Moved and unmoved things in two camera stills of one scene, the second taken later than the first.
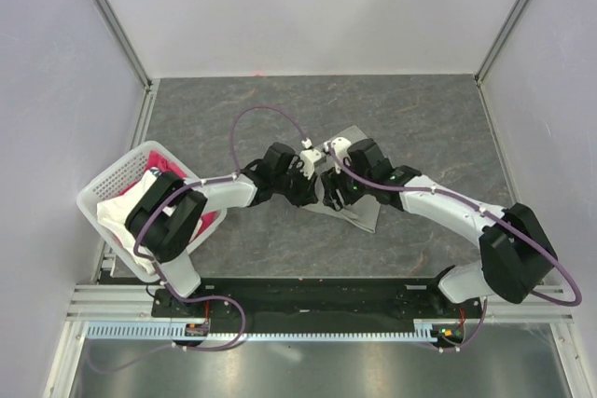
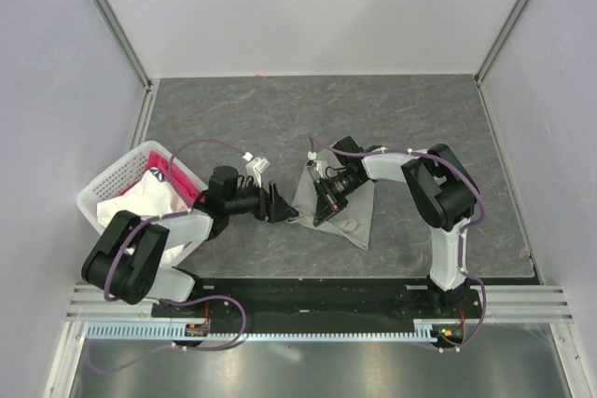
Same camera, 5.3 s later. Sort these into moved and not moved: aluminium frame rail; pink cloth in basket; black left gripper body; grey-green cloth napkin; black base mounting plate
Moved: black left gripper body; grey-green cloth napkin
Not moved: pink cloth in basket; black base mounting plate; aluminium frame rail
